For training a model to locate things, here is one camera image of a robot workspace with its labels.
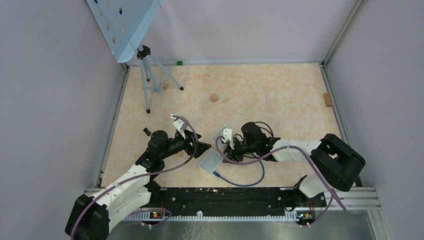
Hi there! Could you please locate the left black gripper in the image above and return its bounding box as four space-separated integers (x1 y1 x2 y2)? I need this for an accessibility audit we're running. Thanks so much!
160 129 211 160

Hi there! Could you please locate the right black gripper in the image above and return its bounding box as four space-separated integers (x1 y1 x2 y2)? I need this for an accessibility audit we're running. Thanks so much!
222 135 259 164

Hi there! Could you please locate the grey network switch box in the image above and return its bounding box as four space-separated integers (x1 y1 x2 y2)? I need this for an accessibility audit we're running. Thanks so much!
198 149 224 175

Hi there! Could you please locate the blue ethernet cable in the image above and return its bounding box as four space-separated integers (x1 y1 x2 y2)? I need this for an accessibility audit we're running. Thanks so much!
212 152 266 187

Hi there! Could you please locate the black power cable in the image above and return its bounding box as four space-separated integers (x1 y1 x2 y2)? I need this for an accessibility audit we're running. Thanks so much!
233 121 275 147

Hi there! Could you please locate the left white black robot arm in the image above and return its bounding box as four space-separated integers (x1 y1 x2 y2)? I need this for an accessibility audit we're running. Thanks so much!
64 130 212 240

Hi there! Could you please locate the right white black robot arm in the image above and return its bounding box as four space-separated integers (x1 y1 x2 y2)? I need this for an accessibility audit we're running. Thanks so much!
215 122 366 206

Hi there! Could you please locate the small wooden cube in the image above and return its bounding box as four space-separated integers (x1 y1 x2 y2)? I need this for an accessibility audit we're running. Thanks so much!
210 93 219 103

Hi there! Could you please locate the small black clip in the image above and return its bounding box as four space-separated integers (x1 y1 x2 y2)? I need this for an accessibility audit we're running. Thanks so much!
143 127 152 137

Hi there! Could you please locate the blue tripod stand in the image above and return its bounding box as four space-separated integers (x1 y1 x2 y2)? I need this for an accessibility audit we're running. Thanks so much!
136 45 185 114

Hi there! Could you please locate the wooden block at right edge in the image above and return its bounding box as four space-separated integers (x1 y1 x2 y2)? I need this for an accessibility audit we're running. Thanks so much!
323 92 333 108

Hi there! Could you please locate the blue perforated metal panel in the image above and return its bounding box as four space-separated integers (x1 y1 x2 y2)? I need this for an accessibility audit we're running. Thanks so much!
86 0 164 63

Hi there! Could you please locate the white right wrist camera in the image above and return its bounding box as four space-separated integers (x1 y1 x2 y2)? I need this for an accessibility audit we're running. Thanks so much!
221 128 235 149

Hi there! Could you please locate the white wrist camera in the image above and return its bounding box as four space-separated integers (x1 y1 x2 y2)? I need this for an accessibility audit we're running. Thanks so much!
221 128 235 149
170 114 189 139

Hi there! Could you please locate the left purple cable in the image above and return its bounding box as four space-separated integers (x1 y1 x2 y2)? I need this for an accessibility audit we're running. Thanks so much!
69 115 200 240

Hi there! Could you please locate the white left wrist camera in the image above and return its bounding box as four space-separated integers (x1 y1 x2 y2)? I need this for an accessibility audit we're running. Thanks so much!
170 114 189 139

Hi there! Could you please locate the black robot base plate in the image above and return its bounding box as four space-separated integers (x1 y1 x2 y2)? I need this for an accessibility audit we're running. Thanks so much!
144 187 327 217

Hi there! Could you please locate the white slotted cable duct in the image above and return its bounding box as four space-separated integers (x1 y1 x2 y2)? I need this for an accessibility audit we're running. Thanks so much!
123 211 299 222

